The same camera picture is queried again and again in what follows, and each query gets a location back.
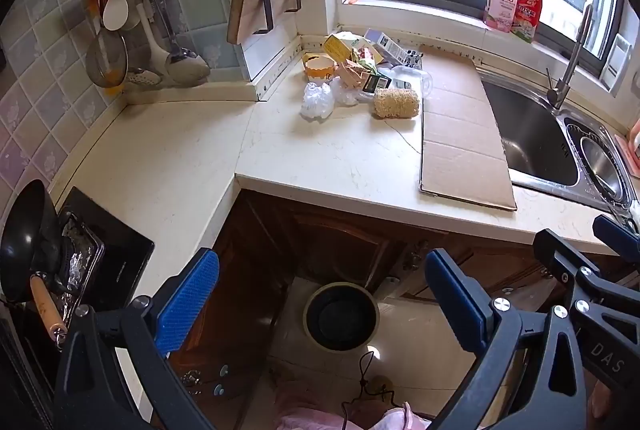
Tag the metal mesh strainer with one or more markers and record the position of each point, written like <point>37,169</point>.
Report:
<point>106,59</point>

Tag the white plastic spatula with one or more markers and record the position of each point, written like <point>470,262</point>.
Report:
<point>150,34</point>

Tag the white wall outlet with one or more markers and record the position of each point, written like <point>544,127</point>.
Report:
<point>616,62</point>

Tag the aluminium foil sheet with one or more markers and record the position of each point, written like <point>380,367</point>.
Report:
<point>77,255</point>

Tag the pink plastic item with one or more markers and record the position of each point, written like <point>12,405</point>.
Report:
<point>631,144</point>

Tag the brown wooden cabinet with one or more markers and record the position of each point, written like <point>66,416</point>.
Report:
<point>340,240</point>

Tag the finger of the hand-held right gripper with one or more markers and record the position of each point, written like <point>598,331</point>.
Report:
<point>555,252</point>
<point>617,237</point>

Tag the tan paper wrapper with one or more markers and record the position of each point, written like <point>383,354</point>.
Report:
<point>350,74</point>

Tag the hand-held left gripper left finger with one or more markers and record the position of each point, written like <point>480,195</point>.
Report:
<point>192,300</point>

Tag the green printed wrapper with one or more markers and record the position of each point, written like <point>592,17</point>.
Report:
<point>367,55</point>

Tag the black oven front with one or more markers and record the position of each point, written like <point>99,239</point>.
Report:
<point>20,370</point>

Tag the clear plastic container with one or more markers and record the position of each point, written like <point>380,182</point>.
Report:
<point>412,77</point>

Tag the yellow slipper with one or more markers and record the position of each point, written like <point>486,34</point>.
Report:
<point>381,385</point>

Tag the yellow snack packet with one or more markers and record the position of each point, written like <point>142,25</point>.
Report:
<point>339,48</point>

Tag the person's pink trousers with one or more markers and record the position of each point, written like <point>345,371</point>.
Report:
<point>310,420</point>

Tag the brown cardboard sheet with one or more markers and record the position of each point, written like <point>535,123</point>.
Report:
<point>462,129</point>

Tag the orange white paper cup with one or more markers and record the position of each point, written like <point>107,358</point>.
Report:
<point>319,67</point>

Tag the red spray bottle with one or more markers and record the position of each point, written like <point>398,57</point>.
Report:
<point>530,14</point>

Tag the stainless steel faucet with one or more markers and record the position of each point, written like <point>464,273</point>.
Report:
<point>570,59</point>

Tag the crumpled white plastic bag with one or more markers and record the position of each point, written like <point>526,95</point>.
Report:
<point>316,102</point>

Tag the stainless steel sink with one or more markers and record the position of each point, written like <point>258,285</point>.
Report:
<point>530,134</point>

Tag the black cutting board holder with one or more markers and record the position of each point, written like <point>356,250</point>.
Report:
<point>269,17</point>

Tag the round beige trash bin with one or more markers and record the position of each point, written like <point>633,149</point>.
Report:
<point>341,316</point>

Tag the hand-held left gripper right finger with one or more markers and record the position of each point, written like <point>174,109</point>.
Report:
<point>455,300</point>

